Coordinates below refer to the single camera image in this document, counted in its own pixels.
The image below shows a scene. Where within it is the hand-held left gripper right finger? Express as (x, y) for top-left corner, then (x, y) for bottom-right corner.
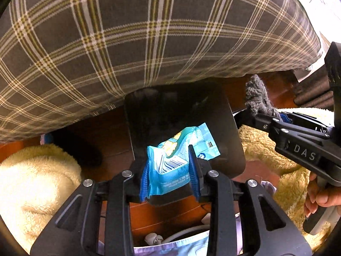
(188, 144), (313, 256)

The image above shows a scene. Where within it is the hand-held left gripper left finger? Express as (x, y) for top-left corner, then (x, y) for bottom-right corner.
(30, 162), (152, 256)

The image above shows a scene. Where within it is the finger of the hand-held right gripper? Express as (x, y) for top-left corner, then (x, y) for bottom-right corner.
(278, 111), (335, 130)
(234, 109), (330, 145)

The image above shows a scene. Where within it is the blue snack packet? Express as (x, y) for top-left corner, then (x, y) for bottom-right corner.
(147, 123), (221, 196)

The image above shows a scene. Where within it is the grey fuzzy cloth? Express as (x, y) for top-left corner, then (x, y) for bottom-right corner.
(245, 75), (281, 119)

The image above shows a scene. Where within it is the black bin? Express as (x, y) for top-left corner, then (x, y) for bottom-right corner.
(124, 81), (246, 206)

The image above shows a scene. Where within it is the person's right hand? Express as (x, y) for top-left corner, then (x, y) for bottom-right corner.
(304, 174), (341, 218)

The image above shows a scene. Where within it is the grey ribbed cushion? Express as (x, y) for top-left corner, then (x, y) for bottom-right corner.
(292, 82), (334, 108)

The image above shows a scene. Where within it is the yellow fluffy rug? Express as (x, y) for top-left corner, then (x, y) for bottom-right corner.
(0, 143), (84, 254)
(237, 107), (337, 246)

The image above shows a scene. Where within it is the white plug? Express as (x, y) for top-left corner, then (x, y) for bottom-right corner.
(144, 233), (165, 246)

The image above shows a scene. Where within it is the light purple printed cloth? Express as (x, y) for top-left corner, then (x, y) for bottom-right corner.
(98, 213), (243, 256)

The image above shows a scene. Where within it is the grey plaid blanket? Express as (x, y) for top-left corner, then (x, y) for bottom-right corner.
(0, 0), (321, 145)

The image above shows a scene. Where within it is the white cable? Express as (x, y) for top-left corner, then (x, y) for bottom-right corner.
(164, 223), (211, 244)

